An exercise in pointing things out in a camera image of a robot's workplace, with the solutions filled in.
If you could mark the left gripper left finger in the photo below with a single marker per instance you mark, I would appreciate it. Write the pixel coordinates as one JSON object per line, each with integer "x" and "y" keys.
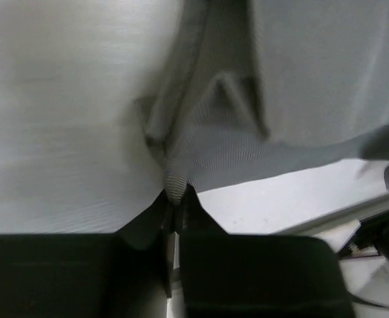
{"x": 121, "y": 274}

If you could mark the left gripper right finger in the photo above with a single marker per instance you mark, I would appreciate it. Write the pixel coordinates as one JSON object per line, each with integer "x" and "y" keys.
{"x": 226, "y": 275}

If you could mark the grey pleated skirt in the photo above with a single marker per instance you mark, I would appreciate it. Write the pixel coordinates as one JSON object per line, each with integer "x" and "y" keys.
{"x": 275, "y": 111}

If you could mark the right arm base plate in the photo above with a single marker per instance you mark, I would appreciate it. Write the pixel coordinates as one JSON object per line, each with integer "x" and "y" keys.
{"x": 372, "y": 233}

